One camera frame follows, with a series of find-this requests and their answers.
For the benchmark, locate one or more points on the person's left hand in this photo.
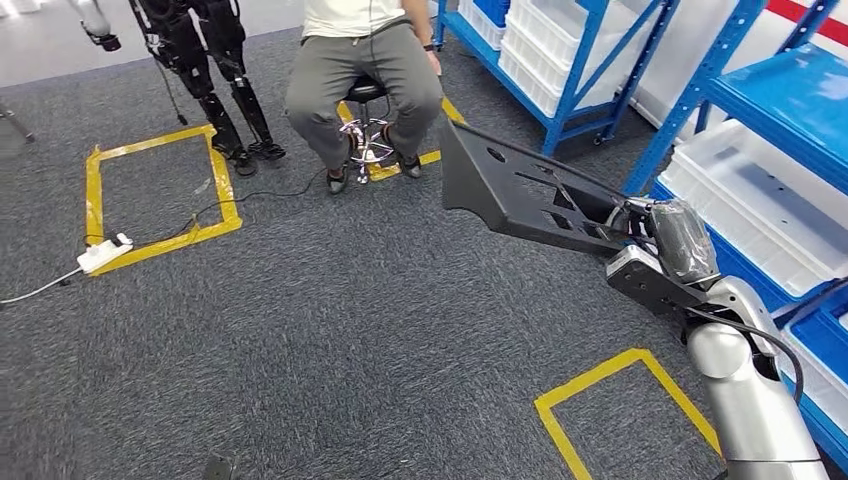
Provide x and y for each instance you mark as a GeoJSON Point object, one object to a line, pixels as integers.
{"type": "Point", "coordinates": [434, 61]}

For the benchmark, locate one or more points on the black plastic panel part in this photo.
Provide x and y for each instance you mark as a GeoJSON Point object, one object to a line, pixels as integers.
{"type": "Point", "coordinates": [490, 185]}

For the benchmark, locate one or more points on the person's left forearm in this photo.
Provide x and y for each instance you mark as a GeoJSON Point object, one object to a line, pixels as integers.
{"type": "Point", "coordinates": [417, 23]}

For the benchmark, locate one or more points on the robot right arm silver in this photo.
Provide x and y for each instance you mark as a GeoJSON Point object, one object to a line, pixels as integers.
{"type": "Point", "coordinates": [748, 411]}

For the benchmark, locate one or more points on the blue metal shelf rack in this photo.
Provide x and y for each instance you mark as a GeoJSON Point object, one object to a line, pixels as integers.
{"type": "Point", "coordinates": [568, 86]}
{"type": "Point", "coordinates": [782, 93]}

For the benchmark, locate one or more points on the black stool chrome base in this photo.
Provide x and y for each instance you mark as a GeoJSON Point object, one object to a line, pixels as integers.
{"type": "Point", "coordinates": [364, 89]}

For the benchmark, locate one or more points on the blue plastic storage bin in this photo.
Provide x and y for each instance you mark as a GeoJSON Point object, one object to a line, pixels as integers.
{"type": "Point", "coordinates": [493, 10]}

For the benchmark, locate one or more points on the black standing humanoid robot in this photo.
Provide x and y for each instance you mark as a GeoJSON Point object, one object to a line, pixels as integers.
{"type": "Point", "coordinates": [185, 46]}

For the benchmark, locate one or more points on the thin black rod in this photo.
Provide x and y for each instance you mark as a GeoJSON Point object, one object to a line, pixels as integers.
{"type": "Point", "coordinates": [171, 93]}

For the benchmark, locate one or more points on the white power strip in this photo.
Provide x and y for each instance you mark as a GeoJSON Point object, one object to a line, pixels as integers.
{"type": "Point", "coordinates": [102, 255]}

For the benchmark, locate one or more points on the black tripod leg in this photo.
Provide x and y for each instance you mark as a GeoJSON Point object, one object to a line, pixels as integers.
{"type": "Point", "coordinates": [16, 122]}

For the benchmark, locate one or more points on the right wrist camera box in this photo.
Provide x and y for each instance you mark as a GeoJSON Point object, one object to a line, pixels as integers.
{"type": "Point", "coordinates": [646, 281]}

